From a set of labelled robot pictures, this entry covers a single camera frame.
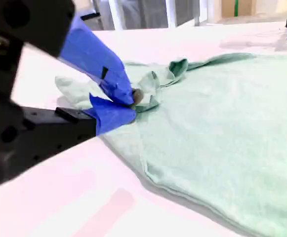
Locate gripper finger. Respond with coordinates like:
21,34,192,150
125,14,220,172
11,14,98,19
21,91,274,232
0,0,145,108
19,93,137,172

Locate pale green T-shirt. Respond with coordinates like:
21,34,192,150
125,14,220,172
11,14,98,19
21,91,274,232
54,52,287,237

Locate brown cardboard box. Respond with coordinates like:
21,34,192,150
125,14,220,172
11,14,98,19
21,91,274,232
221,0,254,18

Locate white window frame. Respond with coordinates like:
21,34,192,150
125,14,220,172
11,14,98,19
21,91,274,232
93,0,201,31

